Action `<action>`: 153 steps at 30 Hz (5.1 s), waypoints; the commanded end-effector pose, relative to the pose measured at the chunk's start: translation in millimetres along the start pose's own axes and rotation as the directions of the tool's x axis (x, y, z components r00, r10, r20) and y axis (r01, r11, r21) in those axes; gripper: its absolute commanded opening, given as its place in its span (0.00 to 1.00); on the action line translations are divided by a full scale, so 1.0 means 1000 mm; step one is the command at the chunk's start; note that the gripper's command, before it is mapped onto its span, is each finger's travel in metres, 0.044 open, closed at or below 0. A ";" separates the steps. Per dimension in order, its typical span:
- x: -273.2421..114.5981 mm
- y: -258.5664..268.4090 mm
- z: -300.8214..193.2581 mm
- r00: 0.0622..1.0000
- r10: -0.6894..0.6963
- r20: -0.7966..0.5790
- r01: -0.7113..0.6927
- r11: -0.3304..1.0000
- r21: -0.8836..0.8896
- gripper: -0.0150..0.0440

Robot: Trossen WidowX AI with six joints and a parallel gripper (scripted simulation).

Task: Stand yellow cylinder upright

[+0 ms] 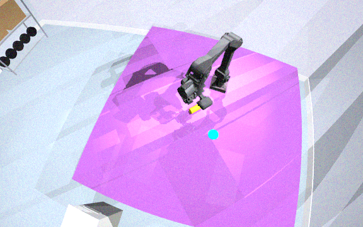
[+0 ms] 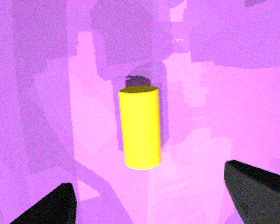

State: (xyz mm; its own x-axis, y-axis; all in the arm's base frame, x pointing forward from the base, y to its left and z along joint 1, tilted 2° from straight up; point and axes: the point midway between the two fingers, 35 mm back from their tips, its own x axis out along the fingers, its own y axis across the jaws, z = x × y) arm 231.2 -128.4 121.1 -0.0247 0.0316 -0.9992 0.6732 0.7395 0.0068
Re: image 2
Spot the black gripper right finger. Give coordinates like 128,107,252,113
224,159,280,224

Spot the yellow cylinder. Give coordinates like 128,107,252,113
119,87,161,171

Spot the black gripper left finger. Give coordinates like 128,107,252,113
10,183,77,224

